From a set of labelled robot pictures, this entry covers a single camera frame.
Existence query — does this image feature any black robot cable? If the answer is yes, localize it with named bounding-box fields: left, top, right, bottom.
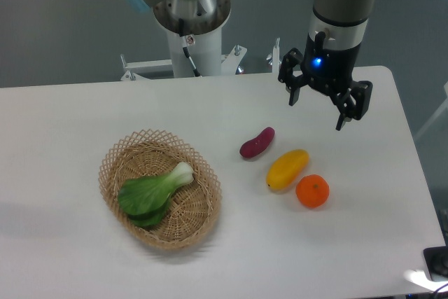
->
left=177, top=18, right=203, bottom=78

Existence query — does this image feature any green bok choy vegetable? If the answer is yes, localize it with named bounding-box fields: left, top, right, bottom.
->
left=118, top=162, right=194, bottom=228

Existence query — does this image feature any orange tangerine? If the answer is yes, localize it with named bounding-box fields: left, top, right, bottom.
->
left=295, top=174, right=330, bottom=209

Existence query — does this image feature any black device at table edge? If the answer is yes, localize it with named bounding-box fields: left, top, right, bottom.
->
left=423, top=246, right=447, bottom=282

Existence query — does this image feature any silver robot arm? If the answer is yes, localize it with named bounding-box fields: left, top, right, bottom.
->
left=128, top=0, right=375, bottom=127

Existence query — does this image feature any woven wicker basket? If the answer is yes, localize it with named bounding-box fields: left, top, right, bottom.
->
left=99, top=130, right=221, bottom=250

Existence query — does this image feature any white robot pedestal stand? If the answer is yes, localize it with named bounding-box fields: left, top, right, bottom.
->
left=120, top=0, right=281, bottom=82

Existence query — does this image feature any purple sweet potato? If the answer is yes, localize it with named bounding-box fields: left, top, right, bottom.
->
left=239, top=127, right=275, bottom=159

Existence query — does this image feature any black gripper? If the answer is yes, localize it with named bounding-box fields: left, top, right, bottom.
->
left=278, top=36, right=373, bottom=131

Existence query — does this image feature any yellow mango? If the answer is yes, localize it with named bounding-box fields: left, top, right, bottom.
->
left=265, top=149, right=309, bottom=191

